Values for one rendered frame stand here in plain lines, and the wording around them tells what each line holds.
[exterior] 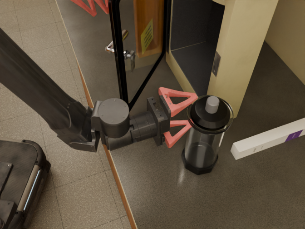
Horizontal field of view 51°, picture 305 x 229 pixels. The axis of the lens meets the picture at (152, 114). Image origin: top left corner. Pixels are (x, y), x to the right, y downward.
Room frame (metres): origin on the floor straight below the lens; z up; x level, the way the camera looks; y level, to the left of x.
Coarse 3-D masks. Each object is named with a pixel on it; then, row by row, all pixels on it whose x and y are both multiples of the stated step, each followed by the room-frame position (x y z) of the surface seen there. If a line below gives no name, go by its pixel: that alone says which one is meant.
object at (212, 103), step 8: (208, 96) 0.48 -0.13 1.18; (200, 104) 0.46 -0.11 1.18; (208, 104) 0.44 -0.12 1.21; (216, 104) 0.44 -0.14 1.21; (224, 104) 0.46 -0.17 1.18; (192, 112) 0.44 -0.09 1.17; (200, 112) 0.44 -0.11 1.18; (208, 112) 0.44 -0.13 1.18; (216, 112) 0.44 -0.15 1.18; (224, 112) 0.44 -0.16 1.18; (200, 120) 0.42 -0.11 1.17; (208, 120) 0.41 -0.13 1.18; (216, 120) 0.41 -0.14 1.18; (224, 120) 0.42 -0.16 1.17
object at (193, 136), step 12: (204, 96) 0.50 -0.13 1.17; (216, 96) 0.50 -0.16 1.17; (192, 120) 0.42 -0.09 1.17; (192, 132) 0.42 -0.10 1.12; (192, 144) 0.42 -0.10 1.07; (204, 144) 0.40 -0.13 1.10; (216, 144) 0.41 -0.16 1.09; (192, 156) 0.41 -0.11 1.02; (204, 156) 0.40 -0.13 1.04; (216, 156) 0.42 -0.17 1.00; (204, 168) 0.40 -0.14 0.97
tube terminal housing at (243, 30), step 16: (240, 0) 0.56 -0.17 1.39; (256, 0) 0.57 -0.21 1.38; (272, 0) 0.59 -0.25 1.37; (224, 16) 0.58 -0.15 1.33; (240, 16) 0.56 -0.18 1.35; (256, 16) 0.58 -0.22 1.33; (272, 16) 0.60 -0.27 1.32; (224, 32) 0.57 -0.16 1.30; (240, 32) 0.57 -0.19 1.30; (256, 32) 0.58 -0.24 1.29; (224, 48) 0.56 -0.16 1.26; (240, 48) 0.57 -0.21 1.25; (256, 48) 0.59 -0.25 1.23; (176, 64) 0.77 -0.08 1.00; (224, 64) 0.56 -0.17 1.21; (240, 64) 0.58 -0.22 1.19; (224, 80) 0.56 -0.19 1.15; (240, 80) 0.58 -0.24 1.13; (224, 96) 0.57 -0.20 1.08; (240, 96) 0.59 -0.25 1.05
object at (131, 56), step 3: (132, 51) 0.60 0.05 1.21; (126, 54) 0.60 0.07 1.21; (129, 54) 0.60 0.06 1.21; (132, 54) 0.59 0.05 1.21; (126, 57) 0.59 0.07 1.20; (129, 57) 0.59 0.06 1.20; (132, 57) 0.59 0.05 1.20; (132, 60) 0.59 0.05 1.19; (132, 63) 0.59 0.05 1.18; (132, 66) 0.59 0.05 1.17; (132, 69) 0.59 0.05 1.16
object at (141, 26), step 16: (128, 0) 0.63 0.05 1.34; (144, 0) 0.70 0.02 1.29; (160, 0) 0.79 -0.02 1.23; (112, 16) 0.56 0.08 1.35; (128, 16) 0.62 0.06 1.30; (144, 16) 0.70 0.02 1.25; (160, 16) 0.79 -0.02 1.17; (112, 32) 0.56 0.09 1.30; (128, 32) 0.62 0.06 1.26; (144, 32) 0.70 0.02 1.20; (160, 32) 0.80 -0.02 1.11; (128, 48) 0.61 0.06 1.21; (144, 48) 0.69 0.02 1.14; (160, 48) 0.80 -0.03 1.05; (128, 64) 0.61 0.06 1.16; (144, 64) 0.69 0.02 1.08; (128, 80) 0.60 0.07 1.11; (128, 96) 0.59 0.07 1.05
